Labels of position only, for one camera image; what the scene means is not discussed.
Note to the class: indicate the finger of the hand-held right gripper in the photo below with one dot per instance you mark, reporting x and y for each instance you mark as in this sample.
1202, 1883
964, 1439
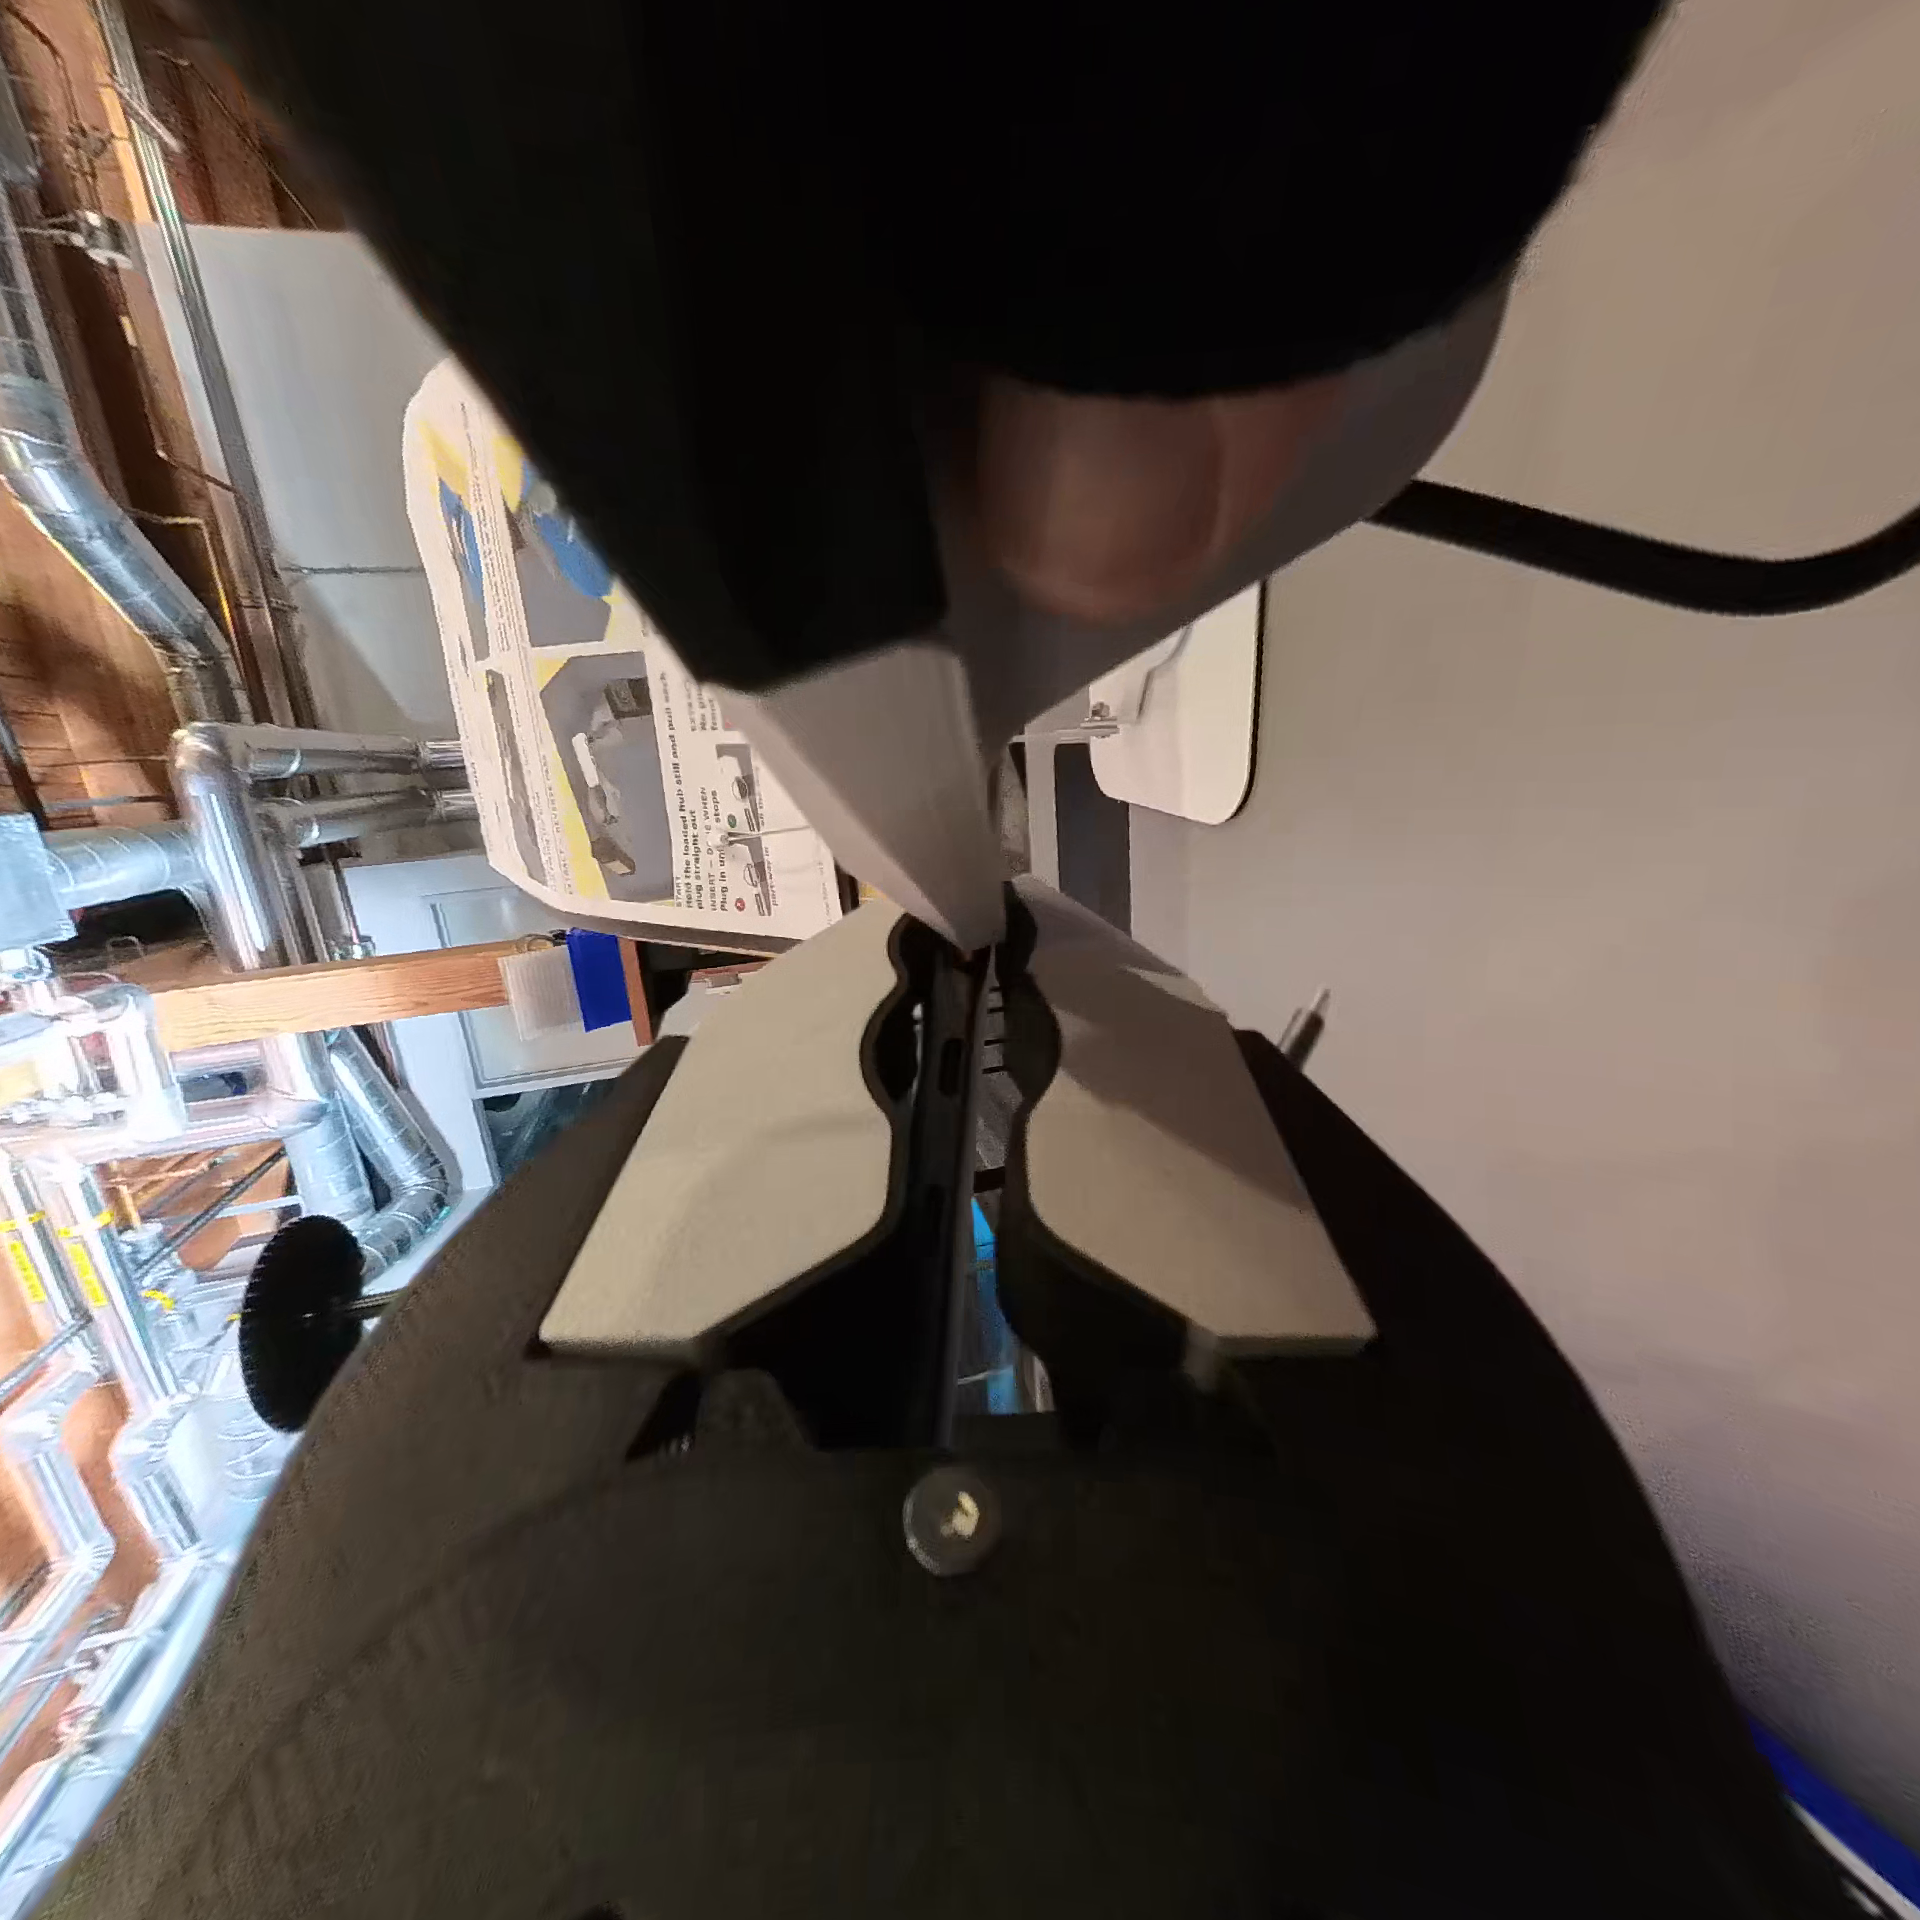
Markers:
887, 768
1351, 451

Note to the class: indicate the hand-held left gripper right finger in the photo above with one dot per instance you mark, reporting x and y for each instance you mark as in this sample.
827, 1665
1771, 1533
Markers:
1185, 1171

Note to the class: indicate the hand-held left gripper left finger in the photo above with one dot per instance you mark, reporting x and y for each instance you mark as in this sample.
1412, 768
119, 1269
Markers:
737, 1171

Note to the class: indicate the dark USB hub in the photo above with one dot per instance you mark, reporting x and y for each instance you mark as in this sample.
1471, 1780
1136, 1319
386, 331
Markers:
956, 1202

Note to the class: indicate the blue plastic bin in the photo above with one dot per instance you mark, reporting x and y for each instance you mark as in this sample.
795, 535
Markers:
1878, 1846

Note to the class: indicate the person's right hand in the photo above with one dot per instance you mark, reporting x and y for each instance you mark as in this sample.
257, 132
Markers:
1105, 497

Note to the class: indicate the blue sign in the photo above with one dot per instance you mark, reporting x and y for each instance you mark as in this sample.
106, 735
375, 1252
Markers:
611, 984

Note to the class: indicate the printed instruction sheet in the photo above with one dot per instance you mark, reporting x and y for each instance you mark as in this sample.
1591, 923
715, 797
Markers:
602, 690

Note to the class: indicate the white stand base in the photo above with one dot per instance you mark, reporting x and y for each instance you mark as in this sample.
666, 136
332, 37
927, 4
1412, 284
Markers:
1185, 737

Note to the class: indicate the black round knob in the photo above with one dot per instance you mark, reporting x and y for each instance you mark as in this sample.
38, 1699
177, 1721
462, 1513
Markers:
301, 1322

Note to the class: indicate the wooden post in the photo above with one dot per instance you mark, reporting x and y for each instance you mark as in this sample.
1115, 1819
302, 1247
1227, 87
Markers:
332, 991

